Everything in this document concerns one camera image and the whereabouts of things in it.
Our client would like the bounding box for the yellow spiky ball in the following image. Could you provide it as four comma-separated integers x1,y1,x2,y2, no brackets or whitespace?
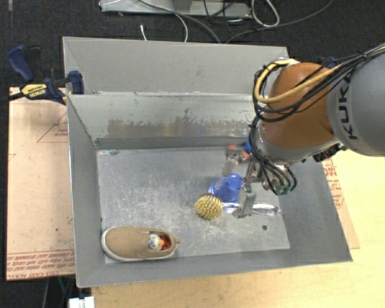
194,194,224,221

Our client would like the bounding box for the blue plastic toy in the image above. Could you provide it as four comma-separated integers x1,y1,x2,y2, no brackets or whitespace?
207,172,245,204

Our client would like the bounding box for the grey metal bin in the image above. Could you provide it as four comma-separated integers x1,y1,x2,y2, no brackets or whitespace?
62,36,354,289

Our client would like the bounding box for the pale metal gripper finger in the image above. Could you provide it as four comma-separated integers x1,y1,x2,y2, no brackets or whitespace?
222,148,245,178
232,187,257,219

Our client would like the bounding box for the silver ball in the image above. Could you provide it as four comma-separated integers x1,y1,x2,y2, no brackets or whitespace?
147,234,163,252

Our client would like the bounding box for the tan shoe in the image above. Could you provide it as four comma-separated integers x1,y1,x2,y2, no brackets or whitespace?
101,225,182,263

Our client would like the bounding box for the brown cardboard board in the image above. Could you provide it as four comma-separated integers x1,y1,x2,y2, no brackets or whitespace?
5,87,361,282

